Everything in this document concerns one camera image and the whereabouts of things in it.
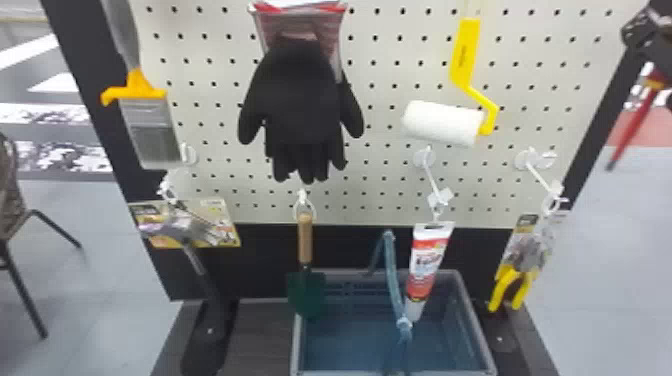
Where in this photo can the black gloves on card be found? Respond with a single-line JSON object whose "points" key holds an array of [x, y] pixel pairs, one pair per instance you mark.
{"points": [[299, 105]]}

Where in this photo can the white and red tube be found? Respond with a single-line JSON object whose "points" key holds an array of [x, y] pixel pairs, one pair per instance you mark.
{"points": [[426, 262]]}

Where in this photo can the yellow paint roller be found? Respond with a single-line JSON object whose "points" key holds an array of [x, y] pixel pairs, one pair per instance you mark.
{"points": [[441, 122]]}

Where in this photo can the blue basket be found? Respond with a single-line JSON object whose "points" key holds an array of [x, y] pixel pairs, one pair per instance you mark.
{"points": [[367, 341]]}

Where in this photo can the hammer on yellow card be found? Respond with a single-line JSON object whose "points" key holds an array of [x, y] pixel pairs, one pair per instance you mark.
{"points": [[181, 226]]}

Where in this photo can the yellow pliers on card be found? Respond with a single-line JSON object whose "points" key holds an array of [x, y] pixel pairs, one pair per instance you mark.
{"points": [[525, 252]]}

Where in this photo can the white pegboard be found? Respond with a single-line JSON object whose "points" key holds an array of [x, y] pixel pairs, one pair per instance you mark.
{"points": [[525, 78]]}

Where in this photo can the black chair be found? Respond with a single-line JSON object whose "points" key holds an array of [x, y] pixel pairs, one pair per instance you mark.
{"points": [[9, 210]]}

